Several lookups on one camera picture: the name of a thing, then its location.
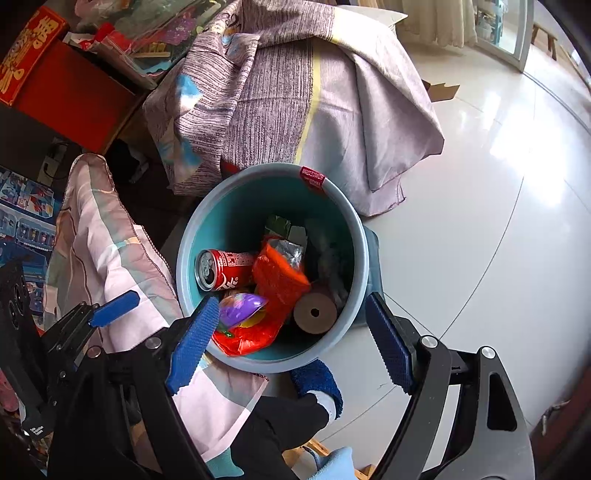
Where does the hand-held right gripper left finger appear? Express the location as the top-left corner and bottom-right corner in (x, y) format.
(48, 295), (221, 480)

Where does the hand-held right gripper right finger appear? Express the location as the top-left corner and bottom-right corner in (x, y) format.
(365, 292), (536, 480)

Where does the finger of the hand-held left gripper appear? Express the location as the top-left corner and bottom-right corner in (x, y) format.
(41, 291), (140, 370)

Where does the red yellow snack bag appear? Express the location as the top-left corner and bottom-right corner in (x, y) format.
(212, 314), (287, 357)

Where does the purple jelly cup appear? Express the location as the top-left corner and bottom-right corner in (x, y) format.
(218, 293), (269, 329)

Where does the red cola can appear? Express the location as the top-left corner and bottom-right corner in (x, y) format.
(195, 249), (257, 291)

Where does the brown cardboard roll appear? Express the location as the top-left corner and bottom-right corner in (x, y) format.
(293, 284), (340, 334)

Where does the orange foil snack packet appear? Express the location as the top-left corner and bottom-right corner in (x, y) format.
(252, 237), (311, 324)

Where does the teal trash bin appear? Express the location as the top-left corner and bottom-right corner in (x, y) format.
(175, 162), (382, 374)

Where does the white green food box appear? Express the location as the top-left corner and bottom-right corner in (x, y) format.
(264, 215), (308, 245)

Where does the blue fuzzy slipper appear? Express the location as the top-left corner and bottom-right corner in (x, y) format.
(290, 359), (344, 421)

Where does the blue toy box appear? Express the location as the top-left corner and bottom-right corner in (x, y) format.
(0, 166), (63, 296)

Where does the person's black trouser leg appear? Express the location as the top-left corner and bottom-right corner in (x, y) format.
(231, 394), (331, 480)

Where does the light blue cloth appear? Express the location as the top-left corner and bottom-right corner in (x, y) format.
(305, 445), (354, 480)

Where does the cardboard flap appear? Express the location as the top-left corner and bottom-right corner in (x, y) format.
(421, 78), (461, 104)

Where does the purple striped cloth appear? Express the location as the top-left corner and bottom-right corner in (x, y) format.
(143, 0), (446, 217)

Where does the beige curtain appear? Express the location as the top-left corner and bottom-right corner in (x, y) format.
(397, 0), (476, 44)

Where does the white framed glass door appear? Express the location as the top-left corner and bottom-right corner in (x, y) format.
(475, 0), (536, 72)

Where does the wooden stool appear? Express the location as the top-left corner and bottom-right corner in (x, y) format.
(531, 23), (561, 61)

